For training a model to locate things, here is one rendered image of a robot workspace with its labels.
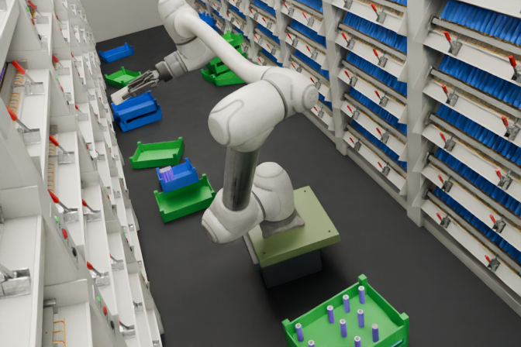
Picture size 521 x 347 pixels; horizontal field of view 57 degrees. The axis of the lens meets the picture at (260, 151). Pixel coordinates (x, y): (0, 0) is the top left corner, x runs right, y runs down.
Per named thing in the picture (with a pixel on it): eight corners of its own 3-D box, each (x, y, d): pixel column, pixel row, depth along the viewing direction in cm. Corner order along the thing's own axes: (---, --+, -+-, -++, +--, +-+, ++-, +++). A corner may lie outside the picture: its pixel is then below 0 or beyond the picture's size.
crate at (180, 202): (208, 183, 273) (205, 173, 269) (218, 203, 256) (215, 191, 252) (157, 202, 266) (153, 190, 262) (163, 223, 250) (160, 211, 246)
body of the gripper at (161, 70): (175, 80, 178) (153, 93, 177) (171, 73, 185) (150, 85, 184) (166, 64, 174) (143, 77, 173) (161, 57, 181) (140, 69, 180)
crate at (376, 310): (364, 290, 153) (362, 273, 149) (408, 334, 138) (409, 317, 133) (284, 338, 143) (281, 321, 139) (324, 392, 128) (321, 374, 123)
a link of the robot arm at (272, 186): (303, 207, 195) (297, 165, 182) (269, 231, 187) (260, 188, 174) (278, 190, 206) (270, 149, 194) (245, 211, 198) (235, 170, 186)
